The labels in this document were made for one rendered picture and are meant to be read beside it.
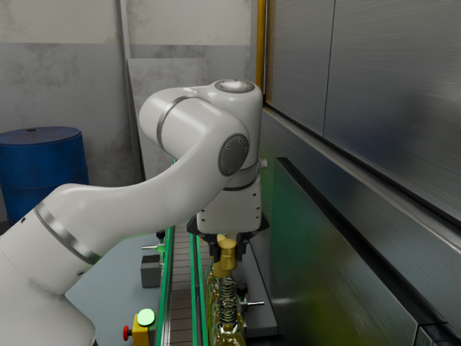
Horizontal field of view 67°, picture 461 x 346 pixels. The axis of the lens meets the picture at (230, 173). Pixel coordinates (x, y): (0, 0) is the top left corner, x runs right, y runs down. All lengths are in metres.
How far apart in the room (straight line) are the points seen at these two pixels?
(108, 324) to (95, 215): 0.86
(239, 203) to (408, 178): 0.24
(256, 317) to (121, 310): 0.47
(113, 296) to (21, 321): 0.93
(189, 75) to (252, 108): 3.25
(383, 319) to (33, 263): 0.33
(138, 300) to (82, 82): 2.53
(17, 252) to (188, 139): 0.19
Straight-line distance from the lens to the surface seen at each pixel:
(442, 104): 0.33
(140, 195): 0.33
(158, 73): 3.53
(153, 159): 3.45
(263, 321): 0.96
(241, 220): 0.53
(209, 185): 0.35
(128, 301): 1.26
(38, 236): 0.37
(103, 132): 3.56
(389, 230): 0.36
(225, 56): 4.05
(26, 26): 3.42
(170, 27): 3.76
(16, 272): 0.37
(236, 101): 0.41
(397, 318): 0.36
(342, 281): 0.45
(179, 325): 0.95
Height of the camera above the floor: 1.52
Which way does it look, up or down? 19 degrees down
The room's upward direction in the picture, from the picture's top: straight up
